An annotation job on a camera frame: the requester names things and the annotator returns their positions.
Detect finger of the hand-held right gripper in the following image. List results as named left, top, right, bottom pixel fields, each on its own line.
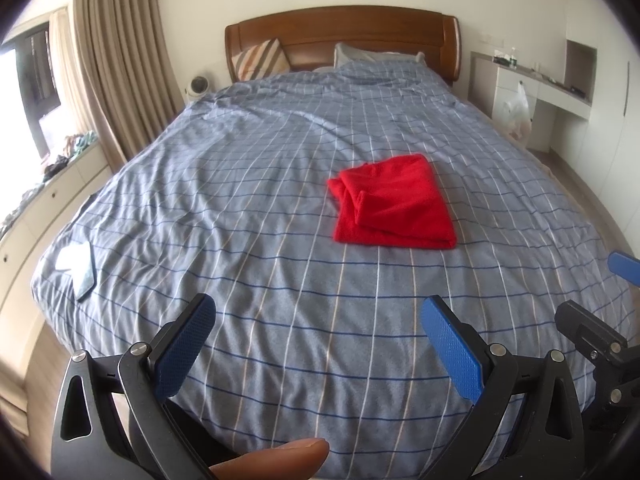
left=607, top=252, right=640, bottom=288
left=554, top=300, right=630, bottom=376

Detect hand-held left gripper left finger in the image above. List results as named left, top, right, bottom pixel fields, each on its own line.
left=51, top=293, right=217, bottom=480

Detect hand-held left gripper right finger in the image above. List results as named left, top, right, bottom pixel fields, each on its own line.
left=420, top=296, right=586, bottom=480

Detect red knit garment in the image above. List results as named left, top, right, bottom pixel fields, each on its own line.
left=327, top=154, right=458, bottom=250

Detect pile of colourful clothes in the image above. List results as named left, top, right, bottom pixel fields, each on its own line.
left=42, top=130, right=98, bottom=178

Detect person's left hand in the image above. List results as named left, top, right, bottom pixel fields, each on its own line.
left=209, top=437, right=330, bottom=480

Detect white wardrobe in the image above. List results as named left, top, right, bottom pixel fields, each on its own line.
left=565, top=0, right=640, bottom=271

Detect blue plaid duvet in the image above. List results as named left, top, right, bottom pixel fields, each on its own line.
left=31, top=57, right=633, bottom=478

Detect clear plastic bag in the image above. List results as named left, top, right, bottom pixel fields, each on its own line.
left=501, top=81, right=532, bottom=141

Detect white drawer cabinet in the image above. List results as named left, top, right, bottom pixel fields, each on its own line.
left=0, top=140, right=113, bottom=331

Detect white built-in desk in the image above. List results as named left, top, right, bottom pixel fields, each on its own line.
left=470, top=40, right=598, bottom=153

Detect small white fan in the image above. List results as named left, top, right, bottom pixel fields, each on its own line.
left=183, top=74, right=213, bottom=106

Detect striped pillow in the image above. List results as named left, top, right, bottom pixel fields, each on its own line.
left=232, top=38, right=292, bottom=82

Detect beige striped curtain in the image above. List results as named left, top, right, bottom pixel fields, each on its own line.
left=72, top=0, right=185, bottom=163

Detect window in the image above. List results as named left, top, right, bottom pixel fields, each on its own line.
left=0, top=27, right=63, bottom=161

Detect pale grey pillow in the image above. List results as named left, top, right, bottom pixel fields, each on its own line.
left=314, top=42, right=427, bottom=72

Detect wooden bed headboard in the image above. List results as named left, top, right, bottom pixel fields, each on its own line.
left=224, top=5, right=461, bottom=88

